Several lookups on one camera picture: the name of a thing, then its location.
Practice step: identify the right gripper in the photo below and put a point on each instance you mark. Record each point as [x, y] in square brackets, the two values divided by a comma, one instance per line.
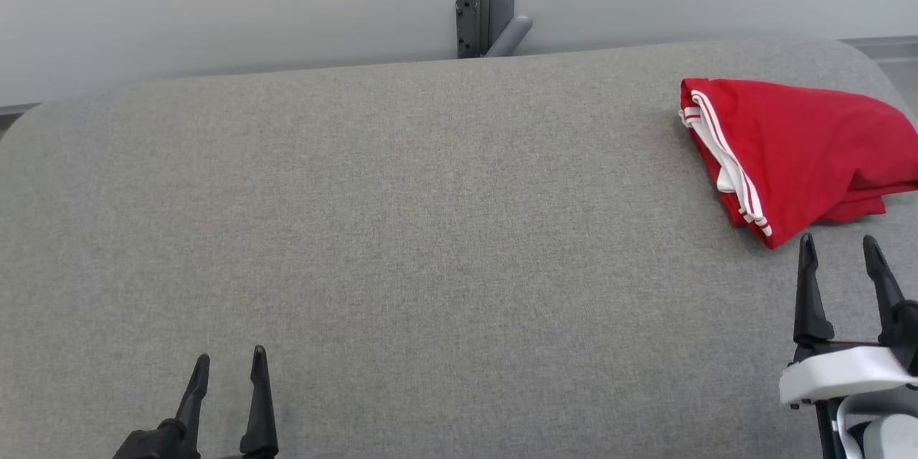
[839, 373]

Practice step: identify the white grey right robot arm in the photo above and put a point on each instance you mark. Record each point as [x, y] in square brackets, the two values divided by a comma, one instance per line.
[889, 437]

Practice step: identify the grey fabric sofa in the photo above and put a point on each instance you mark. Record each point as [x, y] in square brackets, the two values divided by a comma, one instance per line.
[430, 229]

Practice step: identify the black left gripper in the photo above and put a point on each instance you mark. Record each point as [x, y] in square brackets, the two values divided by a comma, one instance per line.
[154, 445]

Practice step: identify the red jersey with black print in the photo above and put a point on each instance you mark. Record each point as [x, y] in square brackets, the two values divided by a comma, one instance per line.
[803, 143]

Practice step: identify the grey metal frame post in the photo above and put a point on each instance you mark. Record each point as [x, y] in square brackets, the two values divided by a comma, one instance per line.
[480, 0]

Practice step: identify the red shorts with white trim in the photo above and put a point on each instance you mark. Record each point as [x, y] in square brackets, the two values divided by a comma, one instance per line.
[860, 210]

